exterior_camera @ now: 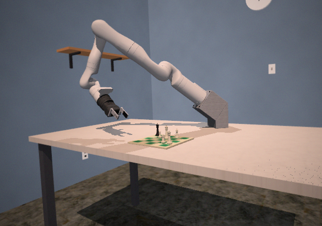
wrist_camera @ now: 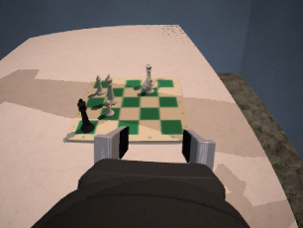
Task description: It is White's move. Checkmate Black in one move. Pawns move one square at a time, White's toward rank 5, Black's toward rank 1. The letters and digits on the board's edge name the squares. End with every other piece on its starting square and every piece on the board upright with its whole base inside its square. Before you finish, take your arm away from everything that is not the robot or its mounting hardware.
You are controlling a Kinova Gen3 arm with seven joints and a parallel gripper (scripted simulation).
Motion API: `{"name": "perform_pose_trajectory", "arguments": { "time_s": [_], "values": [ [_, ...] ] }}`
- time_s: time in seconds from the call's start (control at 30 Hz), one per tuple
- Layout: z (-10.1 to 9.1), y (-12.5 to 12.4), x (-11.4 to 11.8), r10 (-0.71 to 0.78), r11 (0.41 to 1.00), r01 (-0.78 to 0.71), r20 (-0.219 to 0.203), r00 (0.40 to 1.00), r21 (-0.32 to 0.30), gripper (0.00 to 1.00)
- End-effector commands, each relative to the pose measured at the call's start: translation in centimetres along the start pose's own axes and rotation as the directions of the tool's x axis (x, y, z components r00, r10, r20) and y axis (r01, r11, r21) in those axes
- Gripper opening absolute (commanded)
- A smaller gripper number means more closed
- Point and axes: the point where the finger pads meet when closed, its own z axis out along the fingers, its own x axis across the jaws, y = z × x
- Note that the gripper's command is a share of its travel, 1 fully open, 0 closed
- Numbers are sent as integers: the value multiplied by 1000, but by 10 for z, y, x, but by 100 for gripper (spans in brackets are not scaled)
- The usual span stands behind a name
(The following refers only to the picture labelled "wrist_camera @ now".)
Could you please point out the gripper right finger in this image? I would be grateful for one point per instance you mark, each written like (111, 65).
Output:
(197, 150)

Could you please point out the white pawn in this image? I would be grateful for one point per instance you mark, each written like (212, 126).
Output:
(109, 112)

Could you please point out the green and cream chessboard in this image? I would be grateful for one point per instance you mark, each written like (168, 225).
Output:
(153, 118)

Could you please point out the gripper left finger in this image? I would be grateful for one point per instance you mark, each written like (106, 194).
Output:
(112, 145)

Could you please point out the black chess piece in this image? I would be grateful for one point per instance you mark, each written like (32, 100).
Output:
(87, 126)

